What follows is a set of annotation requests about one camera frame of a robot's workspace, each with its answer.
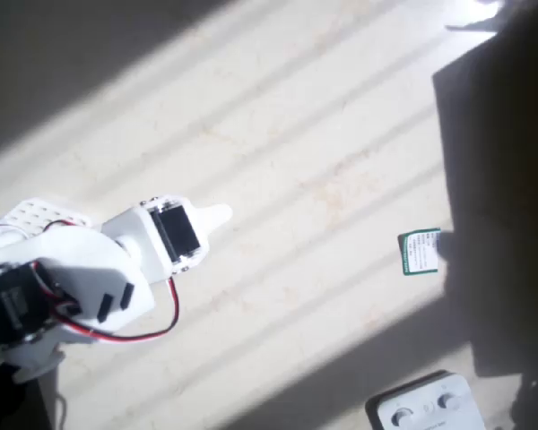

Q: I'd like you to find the green white label card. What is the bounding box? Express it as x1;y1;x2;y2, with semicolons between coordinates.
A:
398;228;443;277

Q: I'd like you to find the black box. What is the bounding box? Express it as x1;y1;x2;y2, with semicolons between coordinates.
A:
0;365;57;430

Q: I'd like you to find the dark flat mat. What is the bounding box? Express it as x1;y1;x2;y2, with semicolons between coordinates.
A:
431;0;538;378

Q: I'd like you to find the white device with two knobs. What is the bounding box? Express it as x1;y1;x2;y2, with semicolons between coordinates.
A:
364;369;488;430

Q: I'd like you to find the red white black servo cable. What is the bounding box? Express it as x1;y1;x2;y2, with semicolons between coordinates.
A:
44;276;181;344

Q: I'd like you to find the thin grey cable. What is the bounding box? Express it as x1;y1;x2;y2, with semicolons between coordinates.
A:
53;388;71;430

